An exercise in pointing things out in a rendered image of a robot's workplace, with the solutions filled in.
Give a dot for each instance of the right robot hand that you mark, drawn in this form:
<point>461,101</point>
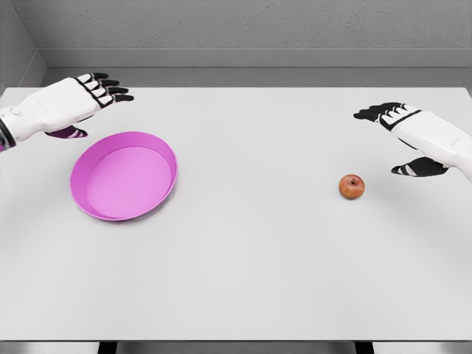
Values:
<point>416,132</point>

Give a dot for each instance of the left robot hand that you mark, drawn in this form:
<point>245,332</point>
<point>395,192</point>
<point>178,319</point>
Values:
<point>66,99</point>

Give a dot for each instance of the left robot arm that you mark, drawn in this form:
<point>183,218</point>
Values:
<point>16,119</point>

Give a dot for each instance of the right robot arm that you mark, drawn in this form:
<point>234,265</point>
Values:
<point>462,151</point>

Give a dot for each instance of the red apple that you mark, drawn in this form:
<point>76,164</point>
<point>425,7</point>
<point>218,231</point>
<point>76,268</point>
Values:
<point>352,186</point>

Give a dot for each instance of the pink plate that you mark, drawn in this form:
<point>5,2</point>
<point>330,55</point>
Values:
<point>123,176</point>

